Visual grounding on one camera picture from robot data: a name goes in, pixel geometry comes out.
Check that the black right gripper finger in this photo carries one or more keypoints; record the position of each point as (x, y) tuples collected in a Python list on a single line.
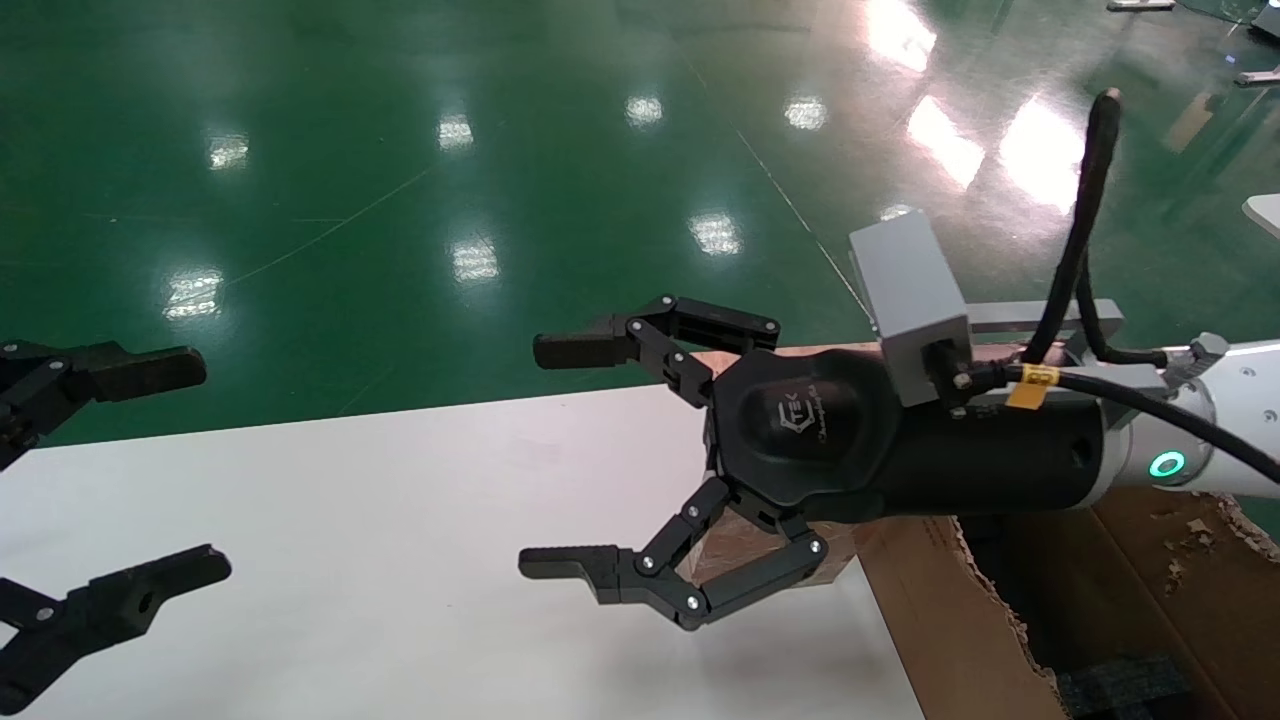
[(620, 575), (640, 340)]

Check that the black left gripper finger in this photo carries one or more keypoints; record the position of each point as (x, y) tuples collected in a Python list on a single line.
[(120, 605), (130, 372)]

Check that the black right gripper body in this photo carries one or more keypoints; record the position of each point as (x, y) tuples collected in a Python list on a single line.
[(800, 430)]

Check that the small brown cardboard box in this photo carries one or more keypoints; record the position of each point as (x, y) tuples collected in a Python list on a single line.
[(740, 556)]

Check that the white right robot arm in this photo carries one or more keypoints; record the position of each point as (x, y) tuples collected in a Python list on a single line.
[(1240, 400)]

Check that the big open cardboard box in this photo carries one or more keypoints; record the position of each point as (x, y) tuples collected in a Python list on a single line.
[(930, 620)]

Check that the black foam insert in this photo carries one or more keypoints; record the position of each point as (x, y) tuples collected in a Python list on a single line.
[(1120, 690)]

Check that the white rounded tabletop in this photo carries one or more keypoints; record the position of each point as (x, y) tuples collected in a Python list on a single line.
[(1265, 215)]

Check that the grey metal floor foot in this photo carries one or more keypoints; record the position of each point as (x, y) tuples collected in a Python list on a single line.
[(1260, 76), (1140, 4)]

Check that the grey object on floor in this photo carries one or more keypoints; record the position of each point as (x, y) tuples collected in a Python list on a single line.
[(1268, 25)]

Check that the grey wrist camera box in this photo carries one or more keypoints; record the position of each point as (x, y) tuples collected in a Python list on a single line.
[(910, 290)]

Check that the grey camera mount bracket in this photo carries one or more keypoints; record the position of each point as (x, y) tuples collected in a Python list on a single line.
[(1010, 315)]

